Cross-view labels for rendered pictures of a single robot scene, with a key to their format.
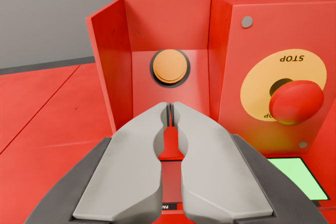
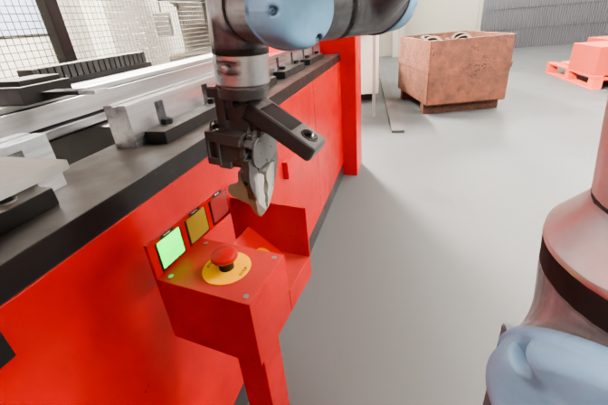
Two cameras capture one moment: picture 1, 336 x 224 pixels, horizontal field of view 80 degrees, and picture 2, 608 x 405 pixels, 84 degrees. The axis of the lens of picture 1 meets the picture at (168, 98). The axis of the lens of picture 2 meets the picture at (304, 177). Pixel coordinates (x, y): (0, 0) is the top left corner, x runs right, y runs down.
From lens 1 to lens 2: 0.48 m
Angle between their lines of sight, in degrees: 55
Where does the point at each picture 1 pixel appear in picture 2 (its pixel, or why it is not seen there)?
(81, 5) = (331, 350)
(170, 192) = (215, 202)
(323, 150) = (61, 370)
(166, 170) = (220, 212)
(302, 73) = (230, 275)
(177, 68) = not seen: hidden behind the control
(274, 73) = (240, 264)
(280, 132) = (194, 266)
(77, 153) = (228, 220)
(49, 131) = not seen: hidden behind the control
